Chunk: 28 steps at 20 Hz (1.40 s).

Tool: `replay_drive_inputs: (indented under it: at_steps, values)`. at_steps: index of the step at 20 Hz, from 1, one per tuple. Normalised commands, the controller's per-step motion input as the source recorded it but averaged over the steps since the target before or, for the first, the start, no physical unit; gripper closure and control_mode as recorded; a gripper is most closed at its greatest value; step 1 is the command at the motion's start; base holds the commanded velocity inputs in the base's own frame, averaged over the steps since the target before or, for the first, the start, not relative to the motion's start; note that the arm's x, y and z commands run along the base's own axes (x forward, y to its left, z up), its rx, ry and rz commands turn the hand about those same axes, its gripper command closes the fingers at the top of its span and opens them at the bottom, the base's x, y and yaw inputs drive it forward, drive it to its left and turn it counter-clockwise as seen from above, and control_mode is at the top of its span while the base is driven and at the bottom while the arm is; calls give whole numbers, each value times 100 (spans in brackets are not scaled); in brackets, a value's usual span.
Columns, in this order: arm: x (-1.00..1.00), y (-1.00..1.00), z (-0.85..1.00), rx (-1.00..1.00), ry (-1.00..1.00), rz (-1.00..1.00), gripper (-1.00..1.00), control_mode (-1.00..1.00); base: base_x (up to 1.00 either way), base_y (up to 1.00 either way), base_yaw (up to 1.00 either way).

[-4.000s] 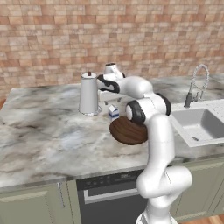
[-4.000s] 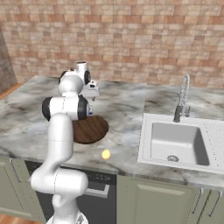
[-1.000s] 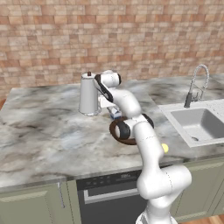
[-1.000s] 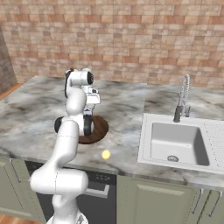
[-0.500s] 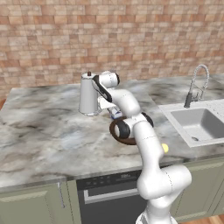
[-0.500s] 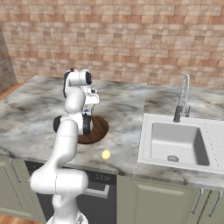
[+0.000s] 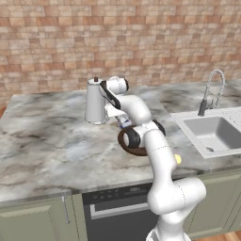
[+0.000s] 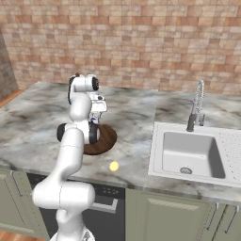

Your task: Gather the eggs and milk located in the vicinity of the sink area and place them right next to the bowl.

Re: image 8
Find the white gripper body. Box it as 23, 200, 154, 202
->
89, 100, 109, 115

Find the dark wooden bowl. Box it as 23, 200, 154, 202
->
82, 123, 119, 156

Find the white sink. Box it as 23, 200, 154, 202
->
147, 120, 241, 189

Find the yellow-orange egg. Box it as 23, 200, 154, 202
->
108, 161, 121, 173

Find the silver spring tap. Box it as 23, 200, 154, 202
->
185, 79, 207, 133

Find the black dishwasher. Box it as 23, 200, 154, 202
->
25, 172, 127, 241

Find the grey-green cupboard door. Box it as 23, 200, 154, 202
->
124, 187, 221, 241
216, 203, 241, 241
0, 169, 51, 241

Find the silver dishwasher handle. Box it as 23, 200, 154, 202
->
90, 198, 120, 215

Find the silver cupboard handle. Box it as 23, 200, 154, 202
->
9, 169, 24, 198
206, 202, 219, 233
223, 204, 240, 235

